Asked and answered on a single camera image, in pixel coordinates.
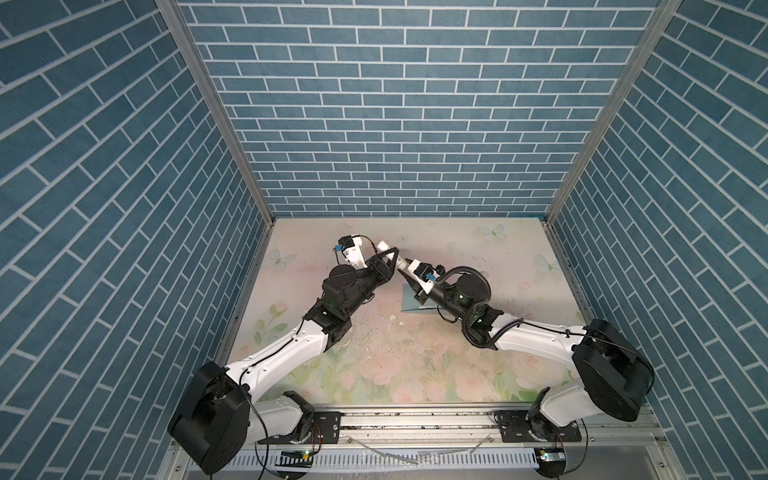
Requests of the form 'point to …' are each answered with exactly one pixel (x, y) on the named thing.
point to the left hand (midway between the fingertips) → (400, 253)
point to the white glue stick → (383, 246)
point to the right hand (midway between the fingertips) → (403, 260)
